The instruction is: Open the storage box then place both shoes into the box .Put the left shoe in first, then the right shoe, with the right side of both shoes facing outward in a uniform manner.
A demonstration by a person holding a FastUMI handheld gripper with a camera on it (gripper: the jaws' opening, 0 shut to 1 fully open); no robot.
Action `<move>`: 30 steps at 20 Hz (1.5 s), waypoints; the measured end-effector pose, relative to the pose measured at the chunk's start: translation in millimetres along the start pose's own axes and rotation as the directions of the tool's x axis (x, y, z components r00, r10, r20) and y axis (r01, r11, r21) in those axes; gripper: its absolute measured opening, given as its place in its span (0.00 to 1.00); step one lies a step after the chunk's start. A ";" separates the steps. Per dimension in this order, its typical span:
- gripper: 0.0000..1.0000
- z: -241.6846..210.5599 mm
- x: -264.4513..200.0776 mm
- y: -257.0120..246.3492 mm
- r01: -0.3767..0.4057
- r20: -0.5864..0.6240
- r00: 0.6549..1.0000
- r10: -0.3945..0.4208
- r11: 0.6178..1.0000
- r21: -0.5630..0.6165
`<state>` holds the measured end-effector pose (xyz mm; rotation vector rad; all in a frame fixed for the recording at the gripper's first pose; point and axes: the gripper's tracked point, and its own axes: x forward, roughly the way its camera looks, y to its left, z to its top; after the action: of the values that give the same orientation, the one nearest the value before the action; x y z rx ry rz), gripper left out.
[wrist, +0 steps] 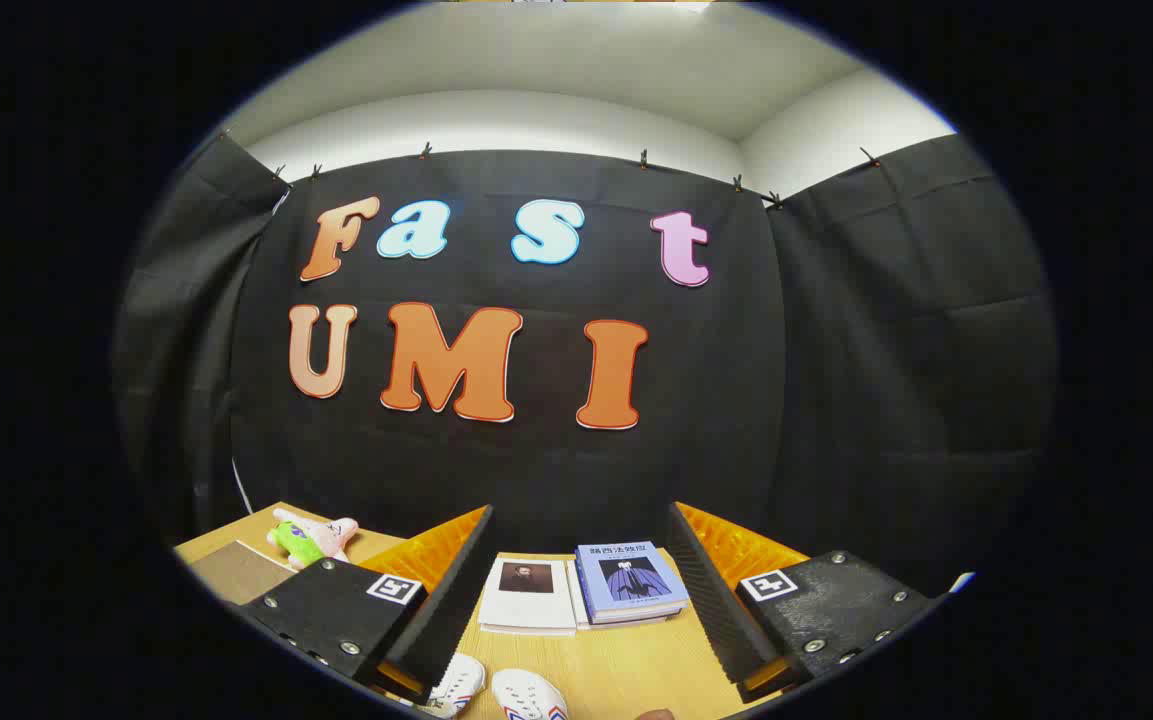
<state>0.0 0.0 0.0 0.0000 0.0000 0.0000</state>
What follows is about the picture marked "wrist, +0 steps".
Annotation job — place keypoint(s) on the pink and green plush toy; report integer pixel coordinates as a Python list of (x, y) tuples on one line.
[(301, 542)]

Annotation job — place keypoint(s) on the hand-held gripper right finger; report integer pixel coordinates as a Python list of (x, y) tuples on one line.
[(711, 600)]

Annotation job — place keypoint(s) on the white striped canvas shoe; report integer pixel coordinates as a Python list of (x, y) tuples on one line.
[(458, 685), (528, 695)]

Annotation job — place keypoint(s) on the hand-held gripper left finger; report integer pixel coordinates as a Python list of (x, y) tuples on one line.
[(451, 600)]

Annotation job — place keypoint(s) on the blue cover book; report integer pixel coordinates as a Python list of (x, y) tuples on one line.
[(631, 580)]

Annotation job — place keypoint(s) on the beige fabric storage box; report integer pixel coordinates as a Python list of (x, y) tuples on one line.
[(236, 572)]

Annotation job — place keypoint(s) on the white portrait cover book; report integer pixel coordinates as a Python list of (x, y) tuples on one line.
[(528, 600)]

